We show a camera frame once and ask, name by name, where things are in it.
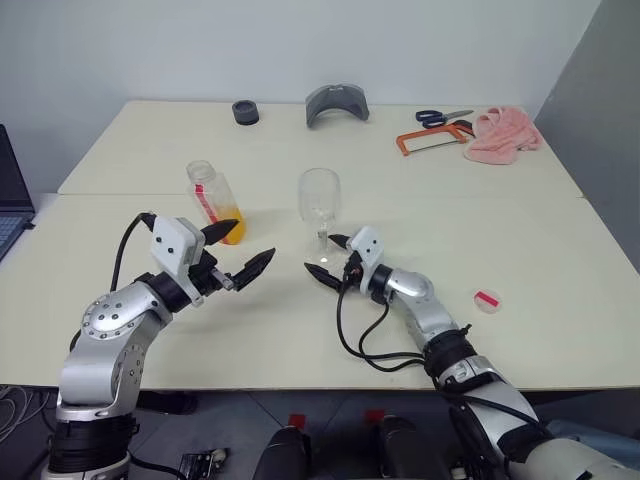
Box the clear wine glass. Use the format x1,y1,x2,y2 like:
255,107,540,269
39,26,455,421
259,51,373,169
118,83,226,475
298,168,343,266

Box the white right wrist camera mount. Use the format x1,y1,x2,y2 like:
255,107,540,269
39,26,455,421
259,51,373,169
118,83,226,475
345,225,389,301

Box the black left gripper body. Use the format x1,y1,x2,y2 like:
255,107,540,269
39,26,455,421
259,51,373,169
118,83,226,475
187,249,236,297

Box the dark rounded shape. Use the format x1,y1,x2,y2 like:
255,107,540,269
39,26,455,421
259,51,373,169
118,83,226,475
374,415,434,480
252,426,314,480

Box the black wheeled base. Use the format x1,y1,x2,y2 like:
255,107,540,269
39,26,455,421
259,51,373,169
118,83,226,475
179,448,231,480

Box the clear bottle cap red label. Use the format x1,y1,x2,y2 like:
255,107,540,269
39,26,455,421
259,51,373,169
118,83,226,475
472,288,503,315

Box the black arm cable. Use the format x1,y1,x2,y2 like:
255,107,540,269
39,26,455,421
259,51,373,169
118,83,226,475
336,279,431,372
108,211,157,291

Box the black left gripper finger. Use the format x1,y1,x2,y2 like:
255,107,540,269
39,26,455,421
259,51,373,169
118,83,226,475
201,218,239,246
230,246,277,294

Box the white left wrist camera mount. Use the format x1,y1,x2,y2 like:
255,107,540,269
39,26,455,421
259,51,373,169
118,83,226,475
151,214,207,307

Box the blue handled scissors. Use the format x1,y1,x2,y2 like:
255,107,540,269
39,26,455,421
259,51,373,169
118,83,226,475
415,109,475,129

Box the white floor cables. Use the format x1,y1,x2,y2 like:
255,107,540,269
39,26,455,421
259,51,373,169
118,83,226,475
0,387,56,436

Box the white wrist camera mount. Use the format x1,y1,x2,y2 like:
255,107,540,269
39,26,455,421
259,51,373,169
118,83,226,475
345,225,389,301
151,214,207,307

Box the pink fluffy towel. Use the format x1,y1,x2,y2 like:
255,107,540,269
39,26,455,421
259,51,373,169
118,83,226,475
463,106,544,166

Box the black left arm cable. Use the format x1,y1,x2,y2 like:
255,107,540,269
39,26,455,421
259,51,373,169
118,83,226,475
108,211,157,291

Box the dark laptop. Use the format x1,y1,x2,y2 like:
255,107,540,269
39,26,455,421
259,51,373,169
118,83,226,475
0,123,37,264

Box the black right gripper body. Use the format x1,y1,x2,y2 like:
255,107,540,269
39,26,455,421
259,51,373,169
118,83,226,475
341,249,364,291

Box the orange hacksaw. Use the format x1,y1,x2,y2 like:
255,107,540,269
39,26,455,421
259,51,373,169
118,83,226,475
395,119,476,158

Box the bottle with orange juice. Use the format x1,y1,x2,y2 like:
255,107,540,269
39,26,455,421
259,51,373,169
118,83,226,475
186,159,245,246

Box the grey curved plastic part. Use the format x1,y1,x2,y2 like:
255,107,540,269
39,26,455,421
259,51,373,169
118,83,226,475
304,83,370,130

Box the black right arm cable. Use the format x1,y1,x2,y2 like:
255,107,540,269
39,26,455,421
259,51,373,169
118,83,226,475
336,279,431,372

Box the blue cloth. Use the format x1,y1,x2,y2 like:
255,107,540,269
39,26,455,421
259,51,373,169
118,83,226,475
544,418,640,446

